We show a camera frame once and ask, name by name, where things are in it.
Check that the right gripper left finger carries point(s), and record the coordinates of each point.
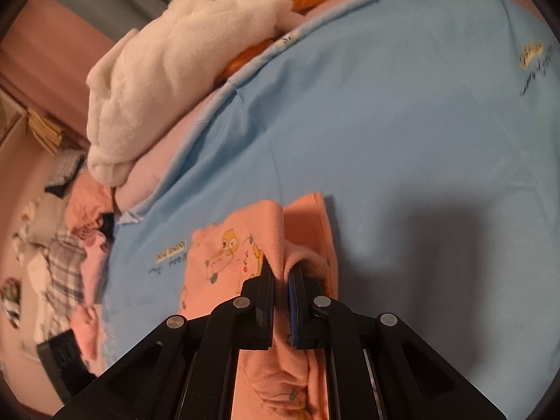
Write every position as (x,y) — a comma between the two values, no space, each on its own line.
(183,369)

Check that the grey striped pillow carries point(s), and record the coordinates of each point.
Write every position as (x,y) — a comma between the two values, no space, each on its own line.
(68,164)

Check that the yellow curtain tassel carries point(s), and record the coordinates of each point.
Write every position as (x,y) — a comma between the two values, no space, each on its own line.
(47,132)

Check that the orange cartoon print shirt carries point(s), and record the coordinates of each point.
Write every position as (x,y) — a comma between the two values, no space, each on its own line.
(281,382)

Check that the white plush blanket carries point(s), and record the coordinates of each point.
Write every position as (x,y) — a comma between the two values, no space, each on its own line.
(154,76)

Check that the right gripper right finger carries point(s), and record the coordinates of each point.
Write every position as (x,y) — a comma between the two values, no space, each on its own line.
(378,367)

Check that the pink curtain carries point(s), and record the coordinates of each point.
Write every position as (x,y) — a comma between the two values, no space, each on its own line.
(45,58)

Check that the pink quilt under sheet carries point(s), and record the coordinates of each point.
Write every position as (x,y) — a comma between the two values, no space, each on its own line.
(151,168)

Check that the light pink garment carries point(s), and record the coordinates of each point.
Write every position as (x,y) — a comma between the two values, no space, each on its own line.
(97,248)

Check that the salmon crumpled garment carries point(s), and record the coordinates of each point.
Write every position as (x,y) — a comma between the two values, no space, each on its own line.
(88,202)

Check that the folded pink garment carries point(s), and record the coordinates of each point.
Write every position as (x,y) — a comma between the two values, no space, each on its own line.
(89,334)

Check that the blue floral bed sheet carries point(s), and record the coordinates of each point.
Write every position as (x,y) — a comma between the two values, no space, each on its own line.
(431,127)

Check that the plaid grey blanket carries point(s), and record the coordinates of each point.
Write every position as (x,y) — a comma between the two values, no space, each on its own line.
(52,256)

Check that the black white plush toy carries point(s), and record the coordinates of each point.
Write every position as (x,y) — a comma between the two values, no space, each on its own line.
(11,300)

